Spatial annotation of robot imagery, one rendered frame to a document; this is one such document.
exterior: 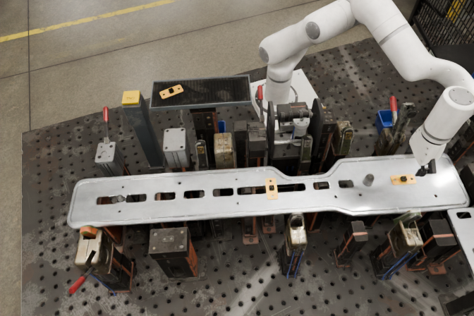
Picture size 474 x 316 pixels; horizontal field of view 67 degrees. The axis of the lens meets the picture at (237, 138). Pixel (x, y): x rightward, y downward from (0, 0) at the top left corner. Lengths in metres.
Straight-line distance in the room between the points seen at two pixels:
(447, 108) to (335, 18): 0.42
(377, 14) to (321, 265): 0.94
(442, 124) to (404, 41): 0.24
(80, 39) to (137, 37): 0.54
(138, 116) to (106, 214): 0.38
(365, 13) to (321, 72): 1.03
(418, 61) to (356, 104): 0.93
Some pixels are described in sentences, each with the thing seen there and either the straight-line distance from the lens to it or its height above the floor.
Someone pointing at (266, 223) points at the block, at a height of 0.71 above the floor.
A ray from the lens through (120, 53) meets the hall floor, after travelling 3.46.
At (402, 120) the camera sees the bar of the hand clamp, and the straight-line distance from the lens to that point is 1.37.
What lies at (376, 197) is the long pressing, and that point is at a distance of 1.34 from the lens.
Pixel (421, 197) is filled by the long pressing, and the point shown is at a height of 1.00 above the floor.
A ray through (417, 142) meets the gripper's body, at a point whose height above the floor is 1.22.
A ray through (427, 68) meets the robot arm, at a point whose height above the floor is 1.45.
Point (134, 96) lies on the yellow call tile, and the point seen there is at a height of 1.16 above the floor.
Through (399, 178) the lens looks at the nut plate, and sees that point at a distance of 1.40.
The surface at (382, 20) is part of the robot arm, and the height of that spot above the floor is 1.52.
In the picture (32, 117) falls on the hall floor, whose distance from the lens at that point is 3.24.
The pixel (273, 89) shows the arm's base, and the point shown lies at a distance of 1.73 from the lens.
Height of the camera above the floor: 2.14
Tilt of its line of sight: 54 degrees down
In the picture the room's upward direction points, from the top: 3 degrees counter-clockwise
